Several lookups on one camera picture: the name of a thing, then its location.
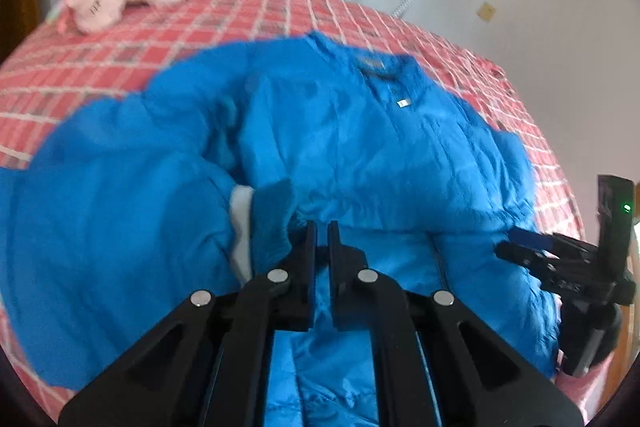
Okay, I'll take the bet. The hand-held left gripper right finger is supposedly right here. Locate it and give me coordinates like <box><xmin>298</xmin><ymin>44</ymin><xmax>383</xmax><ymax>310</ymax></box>
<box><xmin>327</xmin><ymin>221</ymin><xmax>584</xmax><ymax>427</ymax></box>

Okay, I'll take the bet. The dark wooden board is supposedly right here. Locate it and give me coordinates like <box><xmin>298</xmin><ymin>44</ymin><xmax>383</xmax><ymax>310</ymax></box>
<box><xmin>0</xmin><ymin>0</ymin><xmax>48</xmax><ymax>60</ymax></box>

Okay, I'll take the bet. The blue padded jacket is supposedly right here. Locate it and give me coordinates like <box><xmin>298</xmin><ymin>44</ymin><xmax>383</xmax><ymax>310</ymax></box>
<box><xmin>0</xmin><ymin>31</ymin><xmax>561</xmax><ymax>427</ymax></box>

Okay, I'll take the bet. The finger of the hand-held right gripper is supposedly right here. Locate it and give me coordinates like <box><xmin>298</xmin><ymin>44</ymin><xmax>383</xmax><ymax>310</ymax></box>
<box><xmin>494</xmin><ymin>242</ymin><xmax>552</xmax><ymax>289</ymax></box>
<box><xmin>507</xmin><ymin>228</ymin><xmax>556</xmax><ymax>253</ymax></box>

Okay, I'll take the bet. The red checked bed sheet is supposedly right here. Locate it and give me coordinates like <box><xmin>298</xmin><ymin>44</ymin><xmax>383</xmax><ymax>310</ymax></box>
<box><xmin>0</xmin><ymin>0</ymin><xmax>612</xmax><ymax>427</ymax></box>

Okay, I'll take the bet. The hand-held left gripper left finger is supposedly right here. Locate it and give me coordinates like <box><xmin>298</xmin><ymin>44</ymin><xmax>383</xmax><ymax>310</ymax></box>
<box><xmin>59</xmin><ymin>220</ymin><xmax>318</xmax><ymax>427</ymax></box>

